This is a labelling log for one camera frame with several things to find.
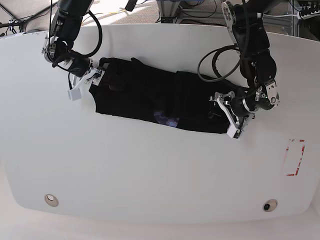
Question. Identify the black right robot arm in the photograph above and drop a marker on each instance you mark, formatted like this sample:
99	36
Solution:
67	23

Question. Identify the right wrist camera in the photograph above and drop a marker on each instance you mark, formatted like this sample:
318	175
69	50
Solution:
74	94

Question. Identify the table grommet hole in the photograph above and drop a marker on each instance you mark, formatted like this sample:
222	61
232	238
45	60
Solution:
270	205
51	200

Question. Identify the right table grommet hole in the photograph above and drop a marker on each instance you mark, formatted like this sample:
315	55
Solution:
270	205

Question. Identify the left table grommet hole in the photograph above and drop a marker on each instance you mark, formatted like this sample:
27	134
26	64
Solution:
51	200

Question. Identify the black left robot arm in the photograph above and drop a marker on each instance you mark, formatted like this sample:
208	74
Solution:
245	25

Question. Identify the black printed T-shirt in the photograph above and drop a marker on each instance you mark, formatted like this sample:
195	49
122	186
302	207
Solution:
133	90

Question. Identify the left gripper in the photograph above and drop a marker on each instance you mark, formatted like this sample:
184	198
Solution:
235	106

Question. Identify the red tape rectangle marking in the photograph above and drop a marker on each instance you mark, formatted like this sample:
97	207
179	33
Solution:
293	157

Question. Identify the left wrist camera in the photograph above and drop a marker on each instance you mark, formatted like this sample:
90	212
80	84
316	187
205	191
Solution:
234	132

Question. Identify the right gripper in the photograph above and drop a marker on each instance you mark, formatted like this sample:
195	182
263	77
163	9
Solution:
81	71

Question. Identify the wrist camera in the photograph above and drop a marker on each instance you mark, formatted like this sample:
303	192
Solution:
74	94
234	132

